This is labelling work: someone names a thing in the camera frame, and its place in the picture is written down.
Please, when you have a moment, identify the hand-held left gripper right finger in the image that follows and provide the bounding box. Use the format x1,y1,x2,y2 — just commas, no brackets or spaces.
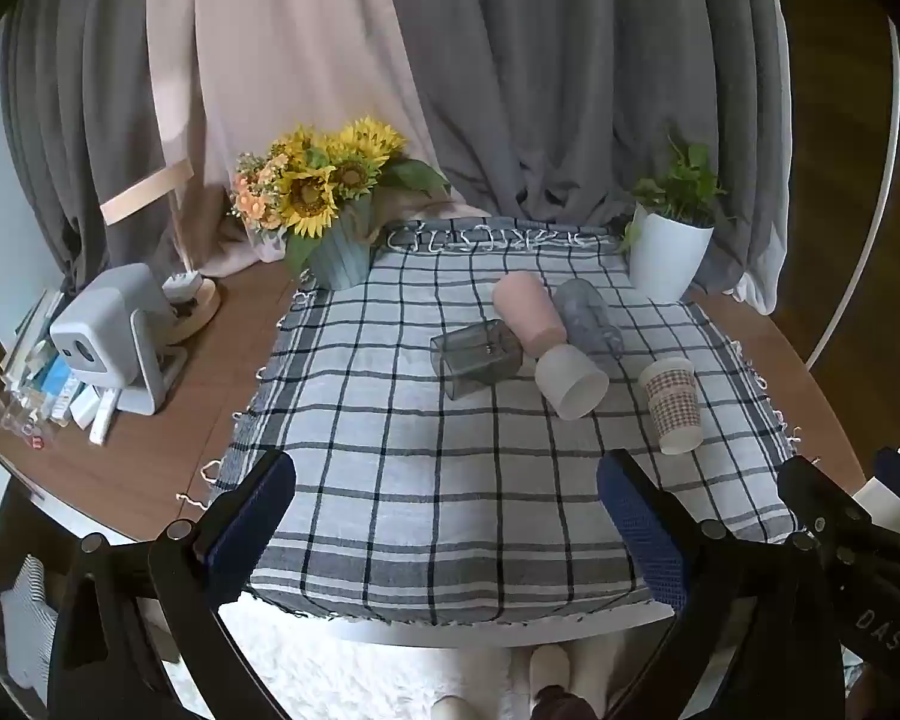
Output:
597,450,845,720

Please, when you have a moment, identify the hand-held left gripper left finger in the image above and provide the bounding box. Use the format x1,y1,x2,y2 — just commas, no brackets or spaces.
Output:
45,451,298,720

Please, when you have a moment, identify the houndstooth patterned paper cup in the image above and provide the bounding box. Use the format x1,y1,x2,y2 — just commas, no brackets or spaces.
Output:
639,357,704,456

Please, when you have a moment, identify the white frosted cup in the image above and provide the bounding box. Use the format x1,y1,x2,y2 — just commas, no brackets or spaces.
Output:
534,343,610,422

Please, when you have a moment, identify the clear grey speckled cup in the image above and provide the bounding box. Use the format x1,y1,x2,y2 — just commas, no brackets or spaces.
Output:
553,279,626,377

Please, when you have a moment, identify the smoky grey square cup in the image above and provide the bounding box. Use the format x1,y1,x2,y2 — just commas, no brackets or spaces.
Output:
430,319,525,401

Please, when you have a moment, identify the pink cup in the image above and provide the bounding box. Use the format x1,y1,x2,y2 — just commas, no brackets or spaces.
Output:
493,271,569,357

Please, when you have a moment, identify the white fluffy rug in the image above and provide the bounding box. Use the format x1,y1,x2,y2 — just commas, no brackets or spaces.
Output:
161,591,680,720

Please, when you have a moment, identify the white remote control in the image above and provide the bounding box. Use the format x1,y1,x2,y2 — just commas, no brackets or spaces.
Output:
88,385,119,445

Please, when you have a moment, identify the checked grey white tablecloth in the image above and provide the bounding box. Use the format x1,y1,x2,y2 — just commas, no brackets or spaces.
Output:
176,219,805,627

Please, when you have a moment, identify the round wooden tray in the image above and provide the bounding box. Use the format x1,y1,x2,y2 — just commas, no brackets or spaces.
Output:
166,277,223,344

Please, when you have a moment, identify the white projector on stand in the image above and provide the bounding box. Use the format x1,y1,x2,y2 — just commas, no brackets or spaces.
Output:
49,263,189,416

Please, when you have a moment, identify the striped grey cushion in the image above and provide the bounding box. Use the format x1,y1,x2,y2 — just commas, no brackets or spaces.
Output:
0,555,59,662

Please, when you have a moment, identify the clear plastic organizer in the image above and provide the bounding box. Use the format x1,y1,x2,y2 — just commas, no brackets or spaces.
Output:
0,360,68,452

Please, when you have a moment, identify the white plant pot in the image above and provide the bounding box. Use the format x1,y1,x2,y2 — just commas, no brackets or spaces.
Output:
628,202,716,304

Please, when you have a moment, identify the ribbed blue-grey vase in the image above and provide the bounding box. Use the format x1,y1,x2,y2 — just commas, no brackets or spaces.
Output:
300,197,377,291

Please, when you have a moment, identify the row of books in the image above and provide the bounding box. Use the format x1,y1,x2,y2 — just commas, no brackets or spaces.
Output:
0,289,72,400

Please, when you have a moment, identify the white curved pole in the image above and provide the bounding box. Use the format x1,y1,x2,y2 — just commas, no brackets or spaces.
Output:
763,0,900,371

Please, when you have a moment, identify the green potted plant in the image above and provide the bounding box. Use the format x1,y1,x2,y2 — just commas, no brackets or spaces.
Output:
618,135,730,254

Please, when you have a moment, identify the beige curtain tieback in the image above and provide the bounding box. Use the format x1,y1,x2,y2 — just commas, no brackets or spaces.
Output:
100,160,197,227

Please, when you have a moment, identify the sunflower bouquet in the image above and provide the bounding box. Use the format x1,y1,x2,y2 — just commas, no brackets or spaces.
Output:
231,117,452,280

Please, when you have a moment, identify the grey curtain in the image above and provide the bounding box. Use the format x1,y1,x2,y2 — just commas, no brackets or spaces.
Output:
379,0,787,316
0,0,200,293

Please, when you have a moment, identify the pink curtain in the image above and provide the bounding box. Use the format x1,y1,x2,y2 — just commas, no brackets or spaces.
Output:
145,0,492,280

